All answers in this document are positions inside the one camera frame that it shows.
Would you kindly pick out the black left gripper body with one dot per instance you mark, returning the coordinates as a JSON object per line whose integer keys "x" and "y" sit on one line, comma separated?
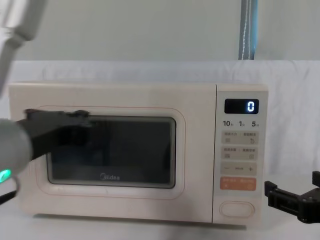
{"x": 42, "y": 132}

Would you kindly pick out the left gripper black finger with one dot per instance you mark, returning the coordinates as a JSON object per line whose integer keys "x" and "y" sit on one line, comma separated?
{"x": 77, "y": 114}
{"x": 86, "y": 123}

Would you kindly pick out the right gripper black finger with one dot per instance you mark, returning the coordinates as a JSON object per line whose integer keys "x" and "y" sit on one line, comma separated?
{"x": 270, "y": 193}
{"x": 316, "y": 178}

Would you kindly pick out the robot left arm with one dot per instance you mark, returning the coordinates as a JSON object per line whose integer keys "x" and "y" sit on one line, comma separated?
{"x": 12, "y": 145}

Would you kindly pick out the cream microwave oven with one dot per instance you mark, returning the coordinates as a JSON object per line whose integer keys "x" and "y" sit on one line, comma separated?
{"x": 125, "y": 97}

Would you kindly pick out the microwave oven control panel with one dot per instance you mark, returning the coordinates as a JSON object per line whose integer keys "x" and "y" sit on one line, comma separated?
{"x": 237, "y": 160}

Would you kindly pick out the plain white curtain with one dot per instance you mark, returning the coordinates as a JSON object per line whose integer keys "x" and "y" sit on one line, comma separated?
{"x": 150, "y": 30}

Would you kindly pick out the white table cloth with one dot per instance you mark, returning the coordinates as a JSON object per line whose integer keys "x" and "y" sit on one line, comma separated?
{"x": 150, "y": 231}

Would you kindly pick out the grey striped post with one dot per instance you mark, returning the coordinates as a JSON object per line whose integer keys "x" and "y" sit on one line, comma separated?
{"x": 247, "y": 30}

